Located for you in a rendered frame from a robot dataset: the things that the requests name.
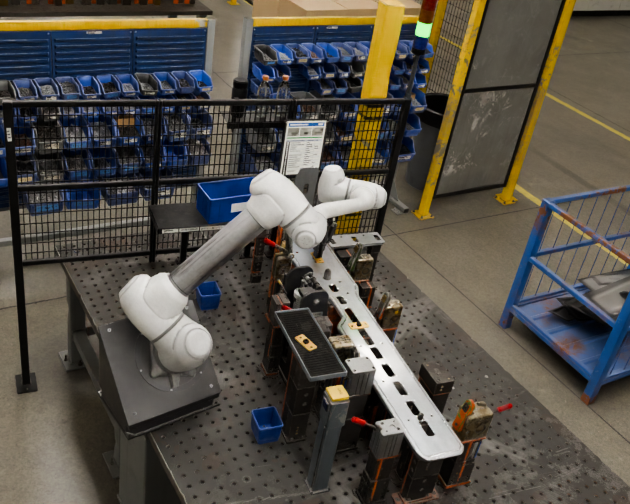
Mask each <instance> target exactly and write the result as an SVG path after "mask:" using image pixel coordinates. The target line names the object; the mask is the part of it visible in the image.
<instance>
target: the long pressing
mask: <svg viewBox="0 0 630 504"><path fill-rule="evenodd" d="M296 252H298V253H296ZM311 252H314V250H313V248H311V249H302V248H299V247H298V246H297V245H296V244H295V243H294V242H293V254H294V255H295V256H294V258H293V259H292V263H293V265H294V266H295V267H297V266H298V267H299V266H307V265H308V266H310V267H311V268H312V269H313V276H315V277H316V281H318V282H319V283H320V285H321V286H322V287H323V289H324V290H326V291H327V292H328V294H329V298H328V300H329V301H330V302H331V303H332V305H333V306H334V308H335V309H336V311H337V312H338V314H339V315H340V317H341V320H340V322H339V323H338V325H337V331H338V333H339V334H340V336H341V335H349V336H350V337H351V339H352V341H353V342H354V344H355V346H357V348H358V350H359V352H360V357H364V356H368V357H369V358H370V359H371V361H372V362H373V364H374V365H375V367H376V374H375V377H374V381H373V385H372V387H373V389H374V390H375V392H376V393H377V395H378V397H379V398H380V400H381V401H382V403H383V405H384V406H385V408H386V409H387V411H388V413H389V414H390V416H391V417H392V418H397V419H398V420H399V421H400V423H401V425H402V426H403V428H404V429H405V433H404V438H405V440H406V441H407V443H408V444H409V446H410V448H411V449H412V451H413V452H414V454H415V455H416V457H417V458H419V459H420V460H422V461H425V462H431V461H436V460H440V459H445V458H449V457H454V456H458V455H461V454H462V453H463V451H464V446H463V444H462V442H461V441H460V440H459V438H458V437H457V435H456V434H455V432H454V431H453V430H452V428H451V427H450V425H449V424H448V422H447V421H446V420H445V418H444V417H443V415H442V414H441V412H440V411H439V410H438V408H437V407H436V405H435V404H434V402H433V401H432V400H431V398H430V397H429V395H428V394H427V392H426V391H425V390H424V388H423V387H422V385H421V384H420V382H419V381H418V380H417V378H416V377H415V375H414V374H413V372H412V371H411V370H410V368H409V367H408V365H407V364H406V362H405V361H404V360H403V358H402V357H401V355H400V354H399V352H398V351H397V349H396V348H395V347H394V345H393V344H392V342H391V341H390V339H389V338H388V337H387V335H386V334H385V332H384V331H383V329H382V328H381V327H380V325H379V324H378V322H377V321H376V319H375V318H374V317H373V315H372V314H371V312H370V311H369V309H368V308H367V307H366V305H365V304H364V302H363V301H362V299H361V298H360V297H359V288H358V286H357V284H356V283H355V281H354V280H353V279H352V277H351V276H350V274H349V273H348V271H347V270H346V269H345V267H344V266H343V264H342V263H341V262H340V260H339V259H338V257H337V256H336V255H335V253H334V252H333V250H332V249H331V248H330V246H329V245H328V243H327V245H326V246H325V250H324V251H323V255H322V259H323V260H324V263H316V262H315V260H314V259H313V257H312V255H311V254H310V253H311ZM327 268H329V269H331V279H330V280H325V279H324V278H323V276H324V272H325V270H326V269H327ZM339 281H340V282H339ZM331 285H334V286H335V287H336V288H337V290H338V292H333V291H332V290H331V289H330V287H329V286H331ZM347 293H349V294H347ZM337 297H343V299H344V300H345V302H346V303H347V304H340V303H339V301H338V300H337ZM344 309H351V311H352V312H353V314H354V315H355V317H356V318H357V320H358V321H359V322H362V321H366V322H367V323H368V325H369V327H368V328H361V329H364V330H365V331H366V333H367V334H368V336H369V337H370V339H371V340H372V342H373V343H374V344H373V345H367V343H366V342H365V340H364V339H363V337H362V336H361V334H360V333H359V331H358V329H354V330H352V329H350V327H349V325H348V323H353V322H352V321H351V319H350V318H349V316H348V315H347V313H346V312H345V310H344ZM381 343H383V344H381ZM360 346H362V347H360ZM374 347H375V348H377V349H378V351H379V352H380V354H381V355H382V357H383V359H376V357H375V356H374V354H373V353H372V351H371V350H370V348H374ZM385 364H386V365H388V366H389V367H390V369H391V370H392V372H393V373H394V375H395V376H394V377H389V376H388V375H387V374H386V372H385V371H384V369H383V368H382V365H385ZM382 381H384V382H382ZM397 382H399V383H400V384H401V385H402V387H403V388H404V390H405V391H406V393H407V395H405V396H402V395H400V394H399V392H398V390H397V389H396V387H395V386H394V384H393V383H397ZM409 401H412V402H413V403H414V405H415V406H416V408H417V409H418V411H419V412H422V413H423V414H424V417H423V419H424V420H420V421H419V420H418V418H417V416H418V415H413V413H412V412H411V410H410V409H409V407H408V406H407V404H406V402H409ZM431 415H432V416H431ZM408 420H410V421H408ZM423 421H425V422H426V423H427V424H428V425H429V427H430V428H431V430H432V431H433V433H434V436H427V434H426V433H425V431H424V430H423V428H422V427H421V425H420V424H419V422H423Z"/></svg>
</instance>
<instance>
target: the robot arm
mask: <svg viewBox="0 0 630 504"><path fill-rule="evenodd" d="M317 192H318V198H317V205H316V206H315V207H312V206H311V205H310V204H309V202H308V201H307V200H306V198H305V197H304V195H303V194H302V193H301V192H300V190H299V189H298V188H297V187H296V186H295V185H294V184H293V183H292V182H291V181H290V180H289V179H288V178H286V177H285V176H284V175H282V174H280V173H278V172H276V171H274V170H272V169H267V170H265V171H264V172H262V173H261V174H259V175H258V176H256V177H255V178H254V179H253V180H252V181H251V184H250V193H251V194H252V196H251V197H250V199H249V200H248V202H247V205H246V207H247V208H246V209H244V210H243V211H242V212H241V213H240V214H239V215H237V216H236V217H235V218H234V219H233V220H232V221H230V222H229V223H228V224H227V225H226V226H225V227H223V228H222V229H221V230H220V231H219V232H218V233H216V234H215V235H214V236H213V237H212V238H211V239H210V240H209V241H208V242H206V243H205V244H204V245H203V246H202V247H201V248H199V249H198V250H197V251H196V252H195V253H194V254H192V255H191V256H190V257H189V258H188V259H187V260H185V261H184V262H183V263H182V264H181V265H179V266H178V267H177V268H176V269H175V270H174V271H172V272H171V273H159V274H157V275H155V276H153V277H149V276H148V275H146V274H140V275H137V276H134V277H133V278H132V279H131V280H130V281H129V282H128V283H127V284H126V285H125V286H124V287H123V289H122V290H121V291H120V292H119V298H120V304H121V307H122V309H123V311H124V313H125V314H126V316H127V317H128V319H129V320H130V321H131V322H132V324H133V325H134V326H135V327H136V328H137V329H138V330H139V331H140V332H141V333H142V334H143V335H144V336H145V337H146V338H148V339H149V340H150V358H151V368H150V372H149V375H150V377H151V378H157V377H159V376H169V379H170V384H171V388H175V387H178V386H179V378H180V376H181V375H185V376H189V377H193V376H195V374H196V370H195V368H197V367H199V366H200V365H202V364H203V363H204V362H205V360H206V359H207V358H208V357H209V355H210V353H211V350H212V338H211V336H210V334H209V332H208V331H207V330H206V329H205V328H204V327H203V326H202V325H199V324H197V323H196V322H194V321H193V320H191V319H190V318H189V317H187V316H186V315H185V314H184V313H183V312H182V310H183V309H184V307H185V306H186V305H187V302H188V295H189V294H190V293H191V292H192V291H193V290H194V289H196V288H197V287H198V286H199V285H200V284H201V283H203V282H204V281H205V280H206V279H207V278H209V277H210V276H211V275H212V274H213V273H214V272H216V271H217V270H218V269H219V268H220V267H221V266H223V265H224V264H225V263H226V262H227V261H229V260H230V259H231V258H232V257H233V256H234V255H236V254H237V253H238V252H239V251H240V250H241V249H243V248H244V247H245V246H246V245H247V244H249V243H250V242H251V241H252V240H253V239H254V238H256V237H257V236H258V235H259V234H260V233H261V232H263V231H264V230H265V229H266V230H268V229H272V228H274V227H276V226H278V225H280V226H281V227H282V229H283V230H284V231H285V232H286V233H287V234H288V235H289V236H290V237H291V238H292V240H293V242H294V243H295V244H296V245H297V246H298V247H299V248H302V249H311V248H313V250H314V253H313V255H314V257H315V258H317V256H318V254H319V255H320V258H322V255H323V250H325V246H326V245H327V243H330V241H331V239H332V236H333V233H334V230H335V228H336V227H337V226H338V225H337V223H336V222H333V217H336V216H340V215H345V214H350V213H354V212H358V211H365V210H370V209H379V208H382V207H383V206H384V205H385V203H386V199H387V192H386V191H385V189H384V188H383V187H381V186H379V185H377V184H374V183H371V182H367V181H362V180H353V179H349V178H347V177H345V174H344V171H343V169H342V168H341V167H340V166H338V165H328V166H326V167H325V168H324V170H323V172H322V174H321V177H320V179H319V183H318V191H317ZM329 227H330V229H329ZM328 229H329V232H328ZM327 234H328V235H327ZM319 243H320V245H319ZM318 251H319V252H318Z"/></svg>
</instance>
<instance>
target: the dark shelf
mask: <svg viewBox="0 0 630 504"><path fill-rule="evenodd" d="M196 205H197V202H192V203H175V204H158V205H148V211H149V214H150V216H151V219H152V221H153V224H154V226H155V229H156V231H157V234H169V233H182V232H192V231H208V230H221V229H222V228H223V227H225V226H226V225H227V224H228V223H229V222H230V221H227V222H220V223H213V224H208V223H207V221H206V220H205V219H204V217H203V216H202V215H201V214H200V212H199V211H198V210H197V208H196Z"/></svg>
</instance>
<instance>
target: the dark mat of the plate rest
mask: <svg viewBox="0 0 630 504"><path fill-rule="evenodd" d="M276 314H277V316H278V317H279V319H280V321H281V323H282V325H283V327H284V328H285V330H286V332H287V334H288V336H289V338H290V339H291V341H292V343H293V345H294V347H295V349H296V350H297V352H298V354H299V356H300V358H301V359H302V361H303V363H304V365H305V367H306V369H307V370H308V372H309V374H310V376H311V377H315V376H321V375H327V374H334V373H340V372H345V371H344V369H343V368H342V366H341V364H340V363H339V361H338V359H337V358H336V356H335V354H334V353H333V351H332V349H331V348H330V346H329V344H328V343H327V341H326V339H325V338H324V336H323V334H322V333H321V331H320V329H319V328H318V326H317V324H316V323H315V321H314V319H313V318H312V316H311V314H310V313H309V311H308V309H307V310H299V311H291V312H282V313H276ZM301 334H303V335H304V336H305V337H306V338H308V339H309V340H310V341H311V342H312V343H313V344H314V345H315V346H317V348H316V349H314V350H311V351H308V350H307V349H306V348H305V347H304V346H303V345H302V344H300V343H299V342H298V341H297V340H296V339H295V337H297V336H299V335H301Z"/></svg>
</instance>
